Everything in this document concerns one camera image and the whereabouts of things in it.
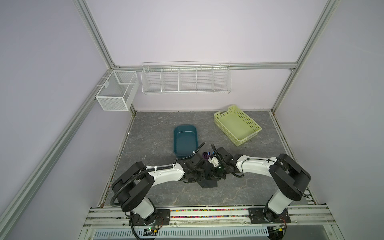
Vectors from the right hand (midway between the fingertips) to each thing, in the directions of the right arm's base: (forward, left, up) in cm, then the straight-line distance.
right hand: (206, 180), depth 85 cm
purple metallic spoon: (+15, 0, +1) cm, 15 cm away
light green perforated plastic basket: (+40, -23, +1) cm, 46 cm away
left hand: (0, +1, 0) cm, 1 cm away
